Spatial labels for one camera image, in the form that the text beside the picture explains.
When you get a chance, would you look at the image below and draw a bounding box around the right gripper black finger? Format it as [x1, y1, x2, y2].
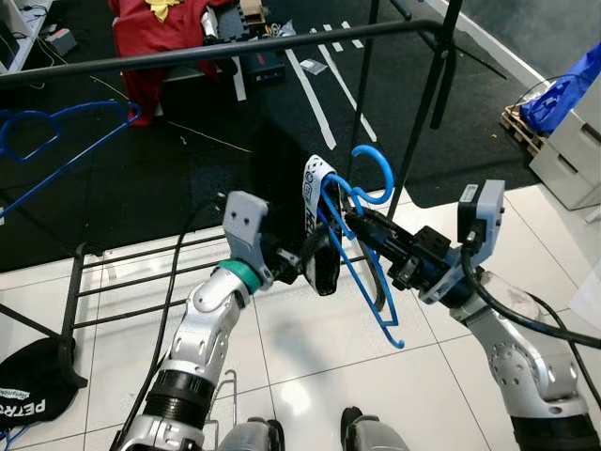
[344, 212, 414, 255]

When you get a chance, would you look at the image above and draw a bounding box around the blue plastic hanger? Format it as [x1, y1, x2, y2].
[0, 99, 142, 222]
[315, 144, 409, 350]

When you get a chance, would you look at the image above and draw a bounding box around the black shorts white lettered waistband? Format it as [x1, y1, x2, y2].
[249, 122, 344, 297]

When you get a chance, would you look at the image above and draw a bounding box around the grey wire hanger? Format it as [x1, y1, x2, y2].
[202, 369, 238, 450]

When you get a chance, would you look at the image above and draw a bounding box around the white tape strip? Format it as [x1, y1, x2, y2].
[285, 47, 337, 149]
[317, 42, 378, 142]

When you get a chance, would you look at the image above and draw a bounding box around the wooden pallet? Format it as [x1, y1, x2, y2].
[501, 103, 546, 156]

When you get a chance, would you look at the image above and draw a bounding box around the light grey drawer cabinet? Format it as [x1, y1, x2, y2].
[529, 73, 601, 212]

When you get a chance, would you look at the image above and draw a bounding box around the black box red label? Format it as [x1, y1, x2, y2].
[239, 47, 287, 84]

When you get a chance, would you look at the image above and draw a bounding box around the blue plastic bag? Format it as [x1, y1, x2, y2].
[519, 42, 601, 134]

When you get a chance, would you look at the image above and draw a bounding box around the black metal clothes rack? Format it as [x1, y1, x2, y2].
[0, 0, 470, 391]

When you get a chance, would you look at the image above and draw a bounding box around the red garment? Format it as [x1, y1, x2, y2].
[108, 0, 236, 128]

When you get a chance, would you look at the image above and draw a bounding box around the black garment white Petronas print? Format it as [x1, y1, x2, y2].
[0, 338, 84, 428]

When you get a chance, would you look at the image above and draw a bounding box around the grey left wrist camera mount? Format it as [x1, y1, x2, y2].
[223, 191, 275, 283]

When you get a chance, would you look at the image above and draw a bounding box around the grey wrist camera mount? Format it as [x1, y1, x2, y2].
[223, 191, 275, 283]
[420, 180, 506, 303]

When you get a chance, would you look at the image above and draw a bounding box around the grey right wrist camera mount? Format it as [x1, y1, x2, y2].
[420, 180, 506, 303]

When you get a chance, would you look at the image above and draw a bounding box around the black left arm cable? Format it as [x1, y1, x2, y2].
[117, 195, 231, 447]

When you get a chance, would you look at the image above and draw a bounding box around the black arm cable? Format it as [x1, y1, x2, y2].
[458, 246, 601, 410]
[117, 195, 231, 447]

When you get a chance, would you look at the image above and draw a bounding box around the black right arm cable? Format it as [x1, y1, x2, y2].
[458, 246, 601, 410]

